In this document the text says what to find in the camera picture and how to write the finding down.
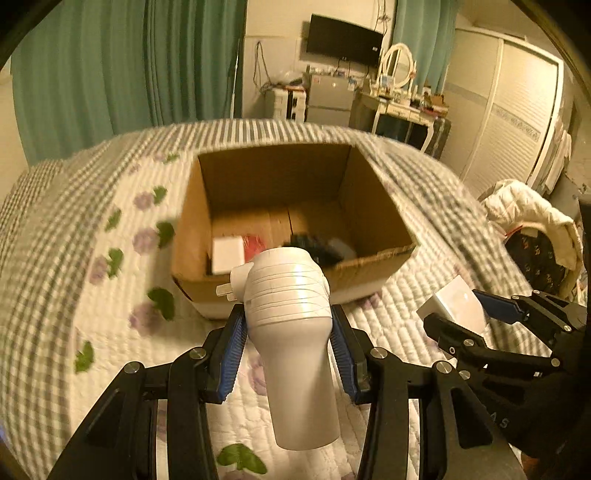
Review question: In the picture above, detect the black wall television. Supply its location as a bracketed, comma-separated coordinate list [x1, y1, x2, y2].
[306, 14, 385, 65]

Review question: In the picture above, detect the silver small fridge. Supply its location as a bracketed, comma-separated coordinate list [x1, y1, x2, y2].
[302, 74, 356, 125]

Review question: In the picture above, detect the black wall cable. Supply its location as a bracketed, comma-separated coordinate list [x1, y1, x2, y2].
[253, 41, 273, 90]

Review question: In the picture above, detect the black remote control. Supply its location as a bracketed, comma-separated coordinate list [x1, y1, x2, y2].
[286, 233, 331, 266]

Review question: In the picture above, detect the small white box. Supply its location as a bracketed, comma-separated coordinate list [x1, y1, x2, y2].
[416, 275, 488, 333]

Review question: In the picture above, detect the white slatted wardrobe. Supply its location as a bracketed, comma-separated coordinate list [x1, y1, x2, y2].
[443, 25, 575, 190]

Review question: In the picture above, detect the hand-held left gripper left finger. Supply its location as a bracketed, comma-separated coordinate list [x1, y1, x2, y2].
[46, 305, 247, 480]

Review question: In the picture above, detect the oval white vanity mirror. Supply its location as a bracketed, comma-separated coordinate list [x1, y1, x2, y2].
[379, 42, 416, 90]

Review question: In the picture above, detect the brown cardboard box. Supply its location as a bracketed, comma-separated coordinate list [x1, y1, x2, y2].
[172, 143, 416, 320]

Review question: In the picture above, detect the floral quilted blanket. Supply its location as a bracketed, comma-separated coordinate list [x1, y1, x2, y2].
[69, 152, 527, 480]

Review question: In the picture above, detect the white puffer jacket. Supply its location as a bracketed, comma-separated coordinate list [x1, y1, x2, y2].
[480, 179, 585, 268]

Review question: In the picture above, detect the white plug charger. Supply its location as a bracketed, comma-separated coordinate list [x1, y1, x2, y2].
[216, 265, 254, 303]

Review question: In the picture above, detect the narrow green curtain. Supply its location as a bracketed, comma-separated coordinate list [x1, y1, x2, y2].
[392, 0, 460, 93]

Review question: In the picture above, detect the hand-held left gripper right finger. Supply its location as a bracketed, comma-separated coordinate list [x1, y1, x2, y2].
[329, 305, 529, 480]

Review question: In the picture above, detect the wide green curtain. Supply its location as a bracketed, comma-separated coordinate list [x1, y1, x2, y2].
[10, 0, 247, 162]

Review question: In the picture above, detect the dark suitcase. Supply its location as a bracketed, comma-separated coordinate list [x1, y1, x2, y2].
[425, 117, 452, 160]

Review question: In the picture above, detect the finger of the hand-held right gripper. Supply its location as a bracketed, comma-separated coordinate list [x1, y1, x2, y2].
[422, 313, 561, 384]
[472, 288, 587, 330]

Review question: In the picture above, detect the dark printed garment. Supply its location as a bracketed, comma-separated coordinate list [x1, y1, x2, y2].
[504, 228, 578, 296]

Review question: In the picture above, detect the white pole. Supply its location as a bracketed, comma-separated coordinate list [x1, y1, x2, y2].
[228, 39, 243, 118]

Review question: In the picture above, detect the white dressing table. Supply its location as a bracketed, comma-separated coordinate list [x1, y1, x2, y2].
[351, 90, 451, 153]

